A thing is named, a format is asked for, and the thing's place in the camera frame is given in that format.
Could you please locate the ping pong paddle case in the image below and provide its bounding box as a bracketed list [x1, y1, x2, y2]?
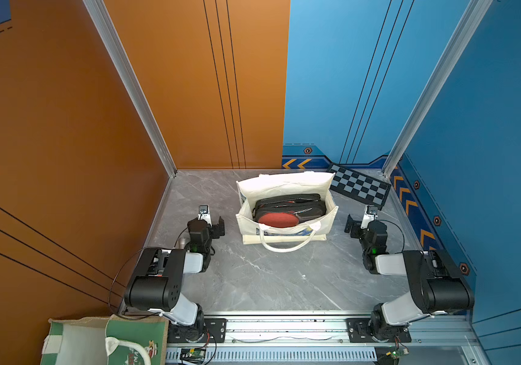
[256, 211, 299, 228]
[252, 193, 327, 224]

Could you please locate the cream canvas tote bag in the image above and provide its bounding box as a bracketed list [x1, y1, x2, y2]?
[236, 171, 339, 253]

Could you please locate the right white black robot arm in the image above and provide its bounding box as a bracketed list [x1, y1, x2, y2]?
[344, 215, 475, 342]

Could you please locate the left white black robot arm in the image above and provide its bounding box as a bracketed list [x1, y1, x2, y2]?
[124, 218, 226, 342]

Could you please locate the green white christmas bag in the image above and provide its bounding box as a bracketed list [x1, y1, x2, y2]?
[40, 316, 169, 364]

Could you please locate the black grey checkerboard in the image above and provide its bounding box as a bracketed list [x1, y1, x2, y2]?
[327, 164, 391, 209]

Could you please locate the left green circuit board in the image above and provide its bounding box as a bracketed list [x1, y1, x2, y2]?
[179, 348, 207, 365]

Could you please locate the green circuit board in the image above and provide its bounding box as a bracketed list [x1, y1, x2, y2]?
[179, 348, 207, 365]
[385, 348, 409, 365]

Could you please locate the right green circuit board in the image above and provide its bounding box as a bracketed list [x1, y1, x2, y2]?
[385, 348, 409, 365]

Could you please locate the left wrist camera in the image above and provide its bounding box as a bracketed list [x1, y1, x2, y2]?
[198, 205, 212, 226]

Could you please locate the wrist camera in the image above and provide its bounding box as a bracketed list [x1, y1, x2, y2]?
[361, 205, 378, 229]
[198, 205, 212, 226]

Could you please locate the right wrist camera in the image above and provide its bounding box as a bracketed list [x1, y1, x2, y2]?
[361, 205, 378, 229]

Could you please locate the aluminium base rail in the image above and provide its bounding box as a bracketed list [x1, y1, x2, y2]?
[165, 312, 480, 365]

